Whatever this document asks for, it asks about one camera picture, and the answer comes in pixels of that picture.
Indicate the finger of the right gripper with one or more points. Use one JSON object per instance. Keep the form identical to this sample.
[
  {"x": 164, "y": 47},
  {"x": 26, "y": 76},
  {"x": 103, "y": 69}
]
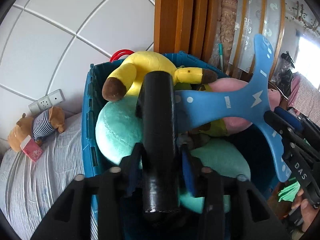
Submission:
[
  {"x": 278, "y": 135},
  {"x": 285, "y": 119}
]

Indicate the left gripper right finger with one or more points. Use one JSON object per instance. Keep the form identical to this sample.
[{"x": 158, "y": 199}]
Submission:
[{"x": 235, "y": 200}]

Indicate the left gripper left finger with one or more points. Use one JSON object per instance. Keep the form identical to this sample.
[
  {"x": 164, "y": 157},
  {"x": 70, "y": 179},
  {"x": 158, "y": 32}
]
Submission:
[{"x": 118, "y": 210}]

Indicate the blue plastic boomerang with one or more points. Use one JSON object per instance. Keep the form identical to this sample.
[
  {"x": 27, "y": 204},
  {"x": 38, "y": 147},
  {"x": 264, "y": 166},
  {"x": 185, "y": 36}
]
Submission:
[{"x": 263, "y": 63}]

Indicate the pink star plush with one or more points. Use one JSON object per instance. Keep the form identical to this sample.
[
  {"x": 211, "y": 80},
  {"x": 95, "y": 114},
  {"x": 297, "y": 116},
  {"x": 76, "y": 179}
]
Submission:
[{"x": 229, "y": 106}]

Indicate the yellow striped tiger plush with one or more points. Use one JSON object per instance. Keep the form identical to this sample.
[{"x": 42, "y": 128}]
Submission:
[{"x": 129, "y": 76}]

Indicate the person right hand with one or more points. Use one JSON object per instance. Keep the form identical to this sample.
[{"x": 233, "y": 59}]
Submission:
[{"x": 307, "y": 210}]

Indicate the blue plastic storage crate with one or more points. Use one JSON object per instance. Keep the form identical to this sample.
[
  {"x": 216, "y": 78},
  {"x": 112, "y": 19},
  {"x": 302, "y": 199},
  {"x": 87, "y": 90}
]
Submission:
[{"x": 157, "y": 225}]

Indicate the blue striped bed sheet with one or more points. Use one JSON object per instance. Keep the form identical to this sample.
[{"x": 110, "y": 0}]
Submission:
[{"x": 29, "y": 189}]

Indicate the pink tissue pack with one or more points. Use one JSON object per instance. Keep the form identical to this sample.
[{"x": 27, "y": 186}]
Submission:
[{"x": 31, "y": 148}]

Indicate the brown bear plush striped shirt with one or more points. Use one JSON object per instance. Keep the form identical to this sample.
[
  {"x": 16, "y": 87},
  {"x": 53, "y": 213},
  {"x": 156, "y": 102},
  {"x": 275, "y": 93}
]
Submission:
[{"x": 38, "y": 128}]

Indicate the teal plush toy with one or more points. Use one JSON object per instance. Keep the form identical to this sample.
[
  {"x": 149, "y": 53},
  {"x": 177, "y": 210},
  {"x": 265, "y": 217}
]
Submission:
[{"x": 118, "y": 129}]

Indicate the wooden glass partition screen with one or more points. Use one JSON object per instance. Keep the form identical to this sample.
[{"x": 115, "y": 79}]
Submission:
[{"x": 266, "y": 17}]

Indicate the rolled patterned carpet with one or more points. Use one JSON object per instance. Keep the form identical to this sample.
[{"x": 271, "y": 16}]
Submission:
[{"x": 224, "y": 37}]

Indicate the red plastic toy case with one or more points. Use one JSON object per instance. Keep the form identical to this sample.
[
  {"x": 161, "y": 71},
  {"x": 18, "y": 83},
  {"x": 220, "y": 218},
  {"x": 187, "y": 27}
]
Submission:
[{"x": 120, "y": 53}]

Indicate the grey wall socket panel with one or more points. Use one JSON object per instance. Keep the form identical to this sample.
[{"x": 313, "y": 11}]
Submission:
[{"x": 46, "y": 102}]

